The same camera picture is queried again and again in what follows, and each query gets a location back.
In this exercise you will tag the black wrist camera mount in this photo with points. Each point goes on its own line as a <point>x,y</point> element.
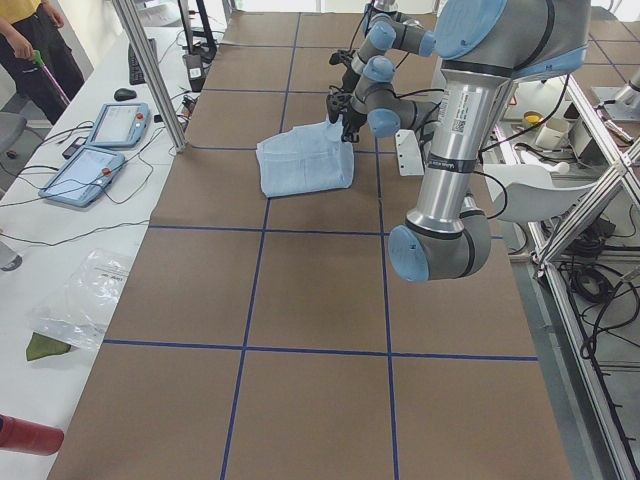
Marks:
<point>336,105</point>
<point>340,56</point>

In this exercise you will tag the red bottle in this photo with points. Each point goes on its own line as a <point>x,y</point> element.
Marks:
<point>22,436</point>

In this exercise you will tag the light blue button-up shirt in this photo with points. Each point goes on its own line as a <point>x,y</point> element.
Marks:
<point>305,159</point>

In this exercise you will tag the black keyboard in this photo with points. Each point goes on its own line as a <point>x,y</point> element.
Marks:
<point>136,74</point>

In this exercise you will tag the aluminium frame post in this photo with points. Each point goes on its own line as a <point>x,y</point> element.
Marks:
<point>131,23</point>

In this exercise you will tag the person in yellow shirt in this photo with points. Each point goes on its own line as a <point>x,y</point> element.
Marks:
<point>37,57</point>

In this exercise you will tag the green cloth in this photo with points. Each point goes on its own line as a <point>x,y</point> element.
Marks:
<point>41,346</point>

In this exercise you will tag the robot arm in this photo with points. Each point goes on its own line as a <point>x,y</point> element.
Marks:
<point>484,47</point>
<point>386,28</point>

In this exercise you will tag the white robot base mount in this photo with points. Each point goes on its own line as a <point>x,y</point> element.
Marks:
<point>408,154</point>

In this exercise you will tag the white plastic chair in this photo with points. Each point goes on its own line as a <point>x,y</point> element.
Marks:
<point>526,193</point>

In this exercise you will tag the clear plastic bag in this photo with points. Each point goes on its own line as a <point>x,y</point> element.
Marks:
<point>79,312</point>

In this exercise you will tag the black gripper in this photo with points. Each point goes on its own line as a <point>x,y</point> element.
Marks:
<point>351,121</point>

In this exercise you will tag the spare robot arm behind frame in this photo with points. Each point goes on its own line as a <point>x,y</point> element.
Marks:
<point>620,104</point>

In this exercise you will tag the blue teach pendant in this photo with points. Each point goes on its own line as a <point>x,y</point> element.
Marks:
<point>84,177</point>
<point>119,125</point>

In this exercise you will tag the upper blue teach pendant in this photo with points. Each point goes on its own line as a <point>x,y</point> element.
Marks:
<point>119,125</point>

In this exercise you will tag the lower blue teach pendant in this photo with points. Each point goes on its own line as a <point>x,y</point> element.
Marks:
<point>84,177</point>

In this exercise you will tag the black computer mouse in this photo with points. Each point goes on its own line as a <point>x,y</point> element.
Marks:
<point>124,94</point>

